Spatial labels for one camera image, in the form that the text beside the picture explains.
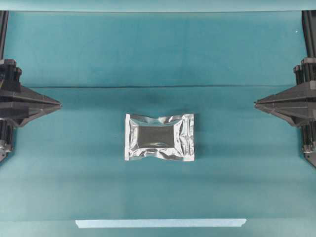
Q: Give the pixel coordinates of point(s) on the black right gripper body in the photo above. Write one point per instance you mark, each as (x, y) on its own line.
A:
(305, 74)

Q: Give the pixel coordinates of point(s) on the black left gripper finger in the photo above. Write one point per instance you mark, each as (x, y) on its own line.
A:
(39, 111)
(34, 96)

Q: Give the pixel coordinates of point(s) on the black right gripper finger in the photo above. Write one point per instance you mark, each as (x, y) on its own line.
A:
(280, 113)
(288, 95)

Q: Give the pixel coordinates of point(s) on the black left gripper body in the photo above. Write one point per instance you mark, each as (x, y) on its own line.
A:
(12, 108)

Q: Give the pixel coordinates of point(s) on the silver zip bag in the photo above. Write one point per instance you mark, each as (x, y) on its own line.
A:
(167, 138)

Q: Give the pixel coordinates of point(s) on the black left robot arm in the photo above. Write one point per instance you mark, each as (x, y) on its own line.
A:
(7, 129)

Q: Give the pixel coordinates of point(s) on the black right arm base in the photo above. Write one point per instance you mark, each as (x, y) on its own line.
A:
(309, 29)

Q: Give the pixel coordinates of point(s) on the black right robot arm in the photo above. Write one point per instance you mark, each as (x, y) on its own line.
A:
(297, 105)

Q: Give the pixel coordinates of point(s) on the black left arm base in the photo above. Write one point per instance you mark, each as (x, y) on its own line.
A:
(3, 27)

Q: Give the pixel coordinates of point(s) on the teal table cloth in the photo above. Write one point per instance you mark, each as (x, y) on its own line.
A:
(69, 165)

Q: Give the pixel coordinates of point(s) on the light blue tape strip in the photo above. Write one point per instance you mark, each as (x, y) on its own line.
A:
(160, 223)

